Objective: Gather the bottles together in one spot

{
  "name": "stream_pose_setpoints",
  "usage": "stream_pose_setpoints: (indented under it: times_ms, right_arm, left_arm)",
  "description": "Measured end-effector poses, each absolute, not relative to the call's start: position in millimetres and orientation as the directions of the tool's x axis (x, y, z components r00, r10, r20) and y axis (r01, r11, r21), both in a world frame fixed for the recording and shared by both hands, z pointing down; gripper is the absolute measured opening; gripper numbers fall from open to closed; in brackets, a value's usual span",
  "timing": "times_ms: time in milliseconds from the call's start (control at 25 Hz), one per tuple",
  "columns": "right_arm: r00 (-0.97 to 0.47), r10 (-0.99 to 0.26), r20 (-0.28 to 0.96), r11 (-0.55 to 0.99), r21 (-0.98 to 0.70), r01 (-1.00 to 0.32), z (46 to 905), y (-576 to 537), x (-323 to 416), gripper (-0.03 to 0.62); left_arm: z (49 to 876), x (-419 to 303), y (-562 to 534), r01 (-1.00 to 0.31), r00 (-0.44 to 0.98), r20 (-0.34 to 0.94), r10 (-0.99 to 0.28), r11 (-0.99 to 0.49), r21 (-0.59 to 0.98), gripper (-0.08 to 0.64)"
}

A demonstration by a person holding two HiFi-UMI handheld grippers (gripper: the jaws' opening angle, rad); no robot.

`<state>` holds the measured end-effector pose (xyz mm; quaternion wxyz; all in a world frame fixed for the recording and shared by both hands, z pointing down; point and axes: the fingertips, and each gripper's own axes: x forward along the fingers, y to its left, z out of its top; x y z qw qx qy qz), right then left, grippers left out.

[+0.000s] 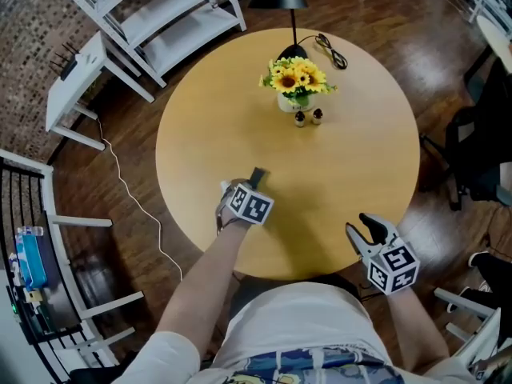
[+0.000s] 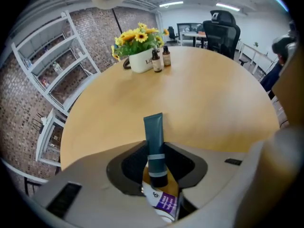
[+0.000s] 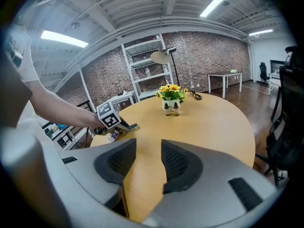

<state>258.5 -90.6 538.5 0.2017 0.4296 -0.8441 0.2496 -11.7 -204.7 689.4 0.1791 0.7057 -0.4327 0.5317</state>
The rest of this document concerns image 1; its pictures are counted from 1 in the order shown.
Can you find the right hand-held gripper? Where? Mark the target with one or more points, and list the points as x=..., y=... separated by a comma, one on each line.
x=394, y=268

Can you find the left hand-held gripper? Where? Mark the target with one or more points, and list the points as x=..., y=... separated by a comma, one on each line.
x=250, y=204

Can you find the dark grey tube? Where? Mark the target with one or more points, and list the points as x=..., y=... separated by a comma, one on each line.
x=259, y=174

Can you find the person's left forearm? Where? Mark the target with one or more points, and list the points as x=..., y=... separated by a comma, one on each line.
x=200, y=278

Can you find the person's right forearm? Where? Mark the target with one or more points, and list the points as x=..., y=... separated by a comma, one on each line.
x=412, y=326

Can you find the white metal rack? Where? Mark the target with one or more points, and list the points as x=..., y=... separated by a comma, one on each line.
x=460, y=300
x=80, y=221

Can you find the person's printed white T-shirt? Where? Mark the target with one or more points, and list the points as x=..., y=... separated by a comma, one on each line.
x=300, y=326

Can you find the sunflowers in white pot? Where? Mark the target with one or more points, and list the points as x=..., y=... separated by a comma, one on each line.
x=298, y=80

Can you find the black office chair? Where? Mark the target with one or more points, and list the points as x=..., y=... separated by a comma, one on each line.
x=476, y=154

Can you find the white side table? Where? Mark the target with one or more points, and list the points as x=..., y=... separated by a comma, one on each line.
x=80, y=90

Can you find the small white bottle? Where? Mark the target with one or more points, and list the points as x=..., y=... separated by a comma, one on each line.
x=214, y=1

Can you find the white shelving unit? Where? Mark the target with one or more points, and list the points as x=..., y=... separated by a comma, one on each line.
x=172, y=10

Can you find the blue tissue pack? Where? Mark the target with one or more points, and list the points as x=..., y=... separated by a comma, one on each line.
x=32, y=262

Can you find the round pale table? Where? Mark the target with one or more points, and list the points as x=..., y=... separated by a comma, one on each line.
x=494, y=42

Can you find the black stair railing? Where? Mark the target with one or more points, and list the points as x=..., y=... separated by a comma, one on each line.
x=22, y=172

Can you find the black router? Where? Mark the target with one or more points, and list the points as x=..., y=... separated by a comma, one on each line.
x=66, y=64

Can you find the black swivel chair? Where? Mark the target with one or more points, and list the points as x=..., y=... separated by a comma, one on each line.
x=92, y=374

